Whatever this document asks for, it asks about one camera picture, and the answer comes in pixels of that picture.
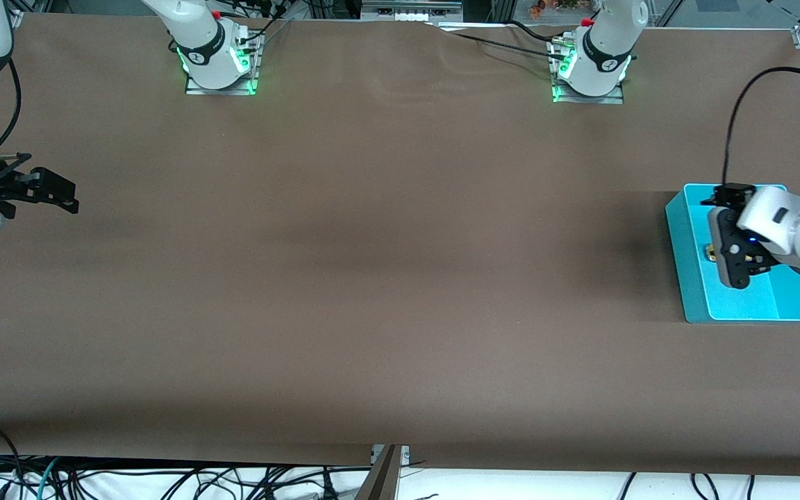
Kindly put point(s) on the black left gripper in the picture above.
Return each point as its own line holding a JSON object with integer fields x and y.
{"x": 728, "y": 195}

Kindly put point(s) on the yellow beetle toy car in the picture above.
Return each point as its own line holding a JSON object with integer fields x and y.
{"x": 710, "y": 253}

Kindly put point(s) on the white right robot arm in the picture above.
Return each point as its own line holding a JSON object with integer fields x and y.
{"x": 198, "y": 35}

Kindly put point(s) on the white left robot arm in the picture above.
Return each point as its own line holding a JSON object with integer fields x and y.
{"x": 775, "y": 215}

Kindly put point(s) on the teal plastic bin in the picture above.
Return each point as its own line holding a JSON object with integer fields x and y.
{"x": 747, "y": 302}

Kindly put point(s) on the orange colourful background object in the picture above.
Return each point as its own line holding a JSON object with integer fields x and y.
{"x": 553, "y": 6}

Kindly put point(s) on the brown table cover sheet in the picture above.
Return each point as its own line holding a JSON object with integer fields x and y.
{"x": 400, "y": 278}

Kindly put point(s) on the grey power strip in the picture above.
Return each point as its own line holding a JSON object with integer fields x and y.
{"x": 410, "y": 10}

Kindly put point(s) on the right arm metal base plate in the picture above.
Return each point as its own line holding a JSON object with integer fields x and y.
{"x": 223, "y": 90}

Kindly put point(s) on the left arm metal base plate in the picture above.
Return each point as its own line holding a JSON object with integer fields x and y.
{"x": 587, "y": 99}

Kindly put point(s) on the aluminium frame post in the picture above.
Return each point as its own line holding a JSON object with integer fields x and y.
{"x": 380, "y": 479}

